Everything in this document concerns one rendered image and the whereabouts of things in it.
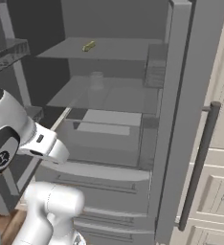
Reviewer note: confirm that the grey fridge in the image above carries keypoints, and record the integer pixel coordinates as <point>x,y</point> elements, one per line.
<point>117,19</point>

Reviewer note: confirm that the grey fridge door with bins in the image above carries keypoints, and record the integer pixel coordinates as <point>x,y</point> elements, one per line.
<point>8,28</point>

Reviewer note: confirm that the grey glass fridge shelf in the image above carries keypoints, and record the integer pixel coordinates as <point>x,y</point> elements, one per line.
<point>117,97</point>
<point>117,49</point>

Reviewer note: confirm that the yellow butter stick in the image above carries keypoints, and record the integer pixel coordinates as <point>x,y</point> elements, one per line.
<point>89,46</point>

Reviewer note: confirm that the clear crisper drawer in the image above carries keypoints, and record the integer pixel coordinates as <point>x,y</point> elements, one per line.
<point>110,143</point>

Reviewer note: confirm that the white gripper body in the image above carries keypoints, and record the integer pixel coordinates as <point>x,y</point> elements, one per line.
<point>60,153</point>

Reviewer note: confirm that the cream drawer front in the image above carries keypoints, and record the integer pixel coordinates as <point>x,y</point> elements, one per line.
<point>217,194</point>
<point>206,235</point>

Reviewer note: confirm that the pale translucent jar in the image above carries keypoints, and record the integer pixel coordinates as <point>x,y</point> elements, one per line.
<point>96,79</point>

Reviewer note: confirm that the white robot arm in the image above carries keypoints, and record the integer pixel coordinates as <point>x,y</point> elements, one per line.
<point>8,118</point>

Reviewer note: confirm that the grey fridge drawer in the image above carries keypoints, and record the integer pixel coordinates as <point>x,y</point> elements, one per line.
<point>117,228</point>
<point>110,188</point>

